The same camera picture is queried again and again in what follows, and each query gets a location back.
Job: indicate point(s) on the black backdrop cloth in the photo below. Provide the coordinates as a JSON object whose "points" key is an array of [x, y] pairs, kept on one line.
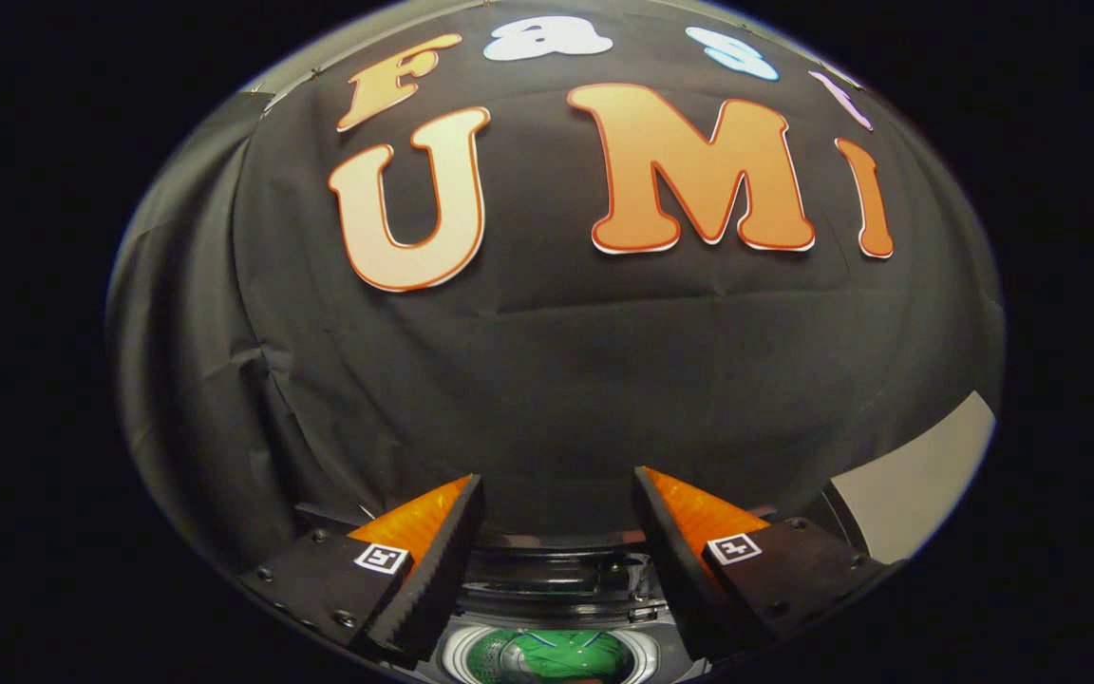
{"points": [[556, 380]]}

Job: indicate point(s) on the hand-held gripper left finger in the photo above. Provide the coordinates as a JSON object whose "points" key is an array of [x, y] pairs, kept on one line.
{"points": [[447, 570]]}

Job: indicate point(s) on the green shirt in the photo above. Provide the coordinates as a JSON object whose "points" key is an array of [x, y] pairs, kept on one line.
{"points": [[547, 657]]}

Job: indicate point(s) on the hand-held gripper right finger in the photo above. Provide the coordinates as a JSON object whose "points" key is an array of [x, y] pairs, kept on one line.
{"points": [[670, 570]]}

